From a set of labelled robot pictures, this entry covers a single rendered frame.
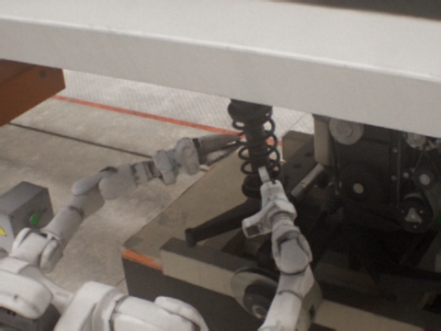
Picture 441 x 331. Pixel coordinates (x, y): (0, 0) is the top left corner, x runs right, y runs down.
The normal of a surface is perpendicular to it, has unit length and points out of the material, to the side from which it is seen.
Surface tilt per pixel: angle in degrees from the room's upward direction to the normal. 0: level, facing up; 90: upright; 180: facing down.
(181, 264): 90
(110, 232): 0
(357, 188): 90
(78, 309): 19
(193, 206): 0
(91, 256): 0
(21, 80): 90
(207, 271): 90
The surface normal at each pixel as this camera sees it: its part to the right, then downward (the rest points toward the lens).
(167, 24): -0.32, -0.57
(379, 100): -0.44, 0.80
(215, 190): -0.09, -0.86
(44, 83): 0.84, 0.20
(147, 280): -0.53, 0.46
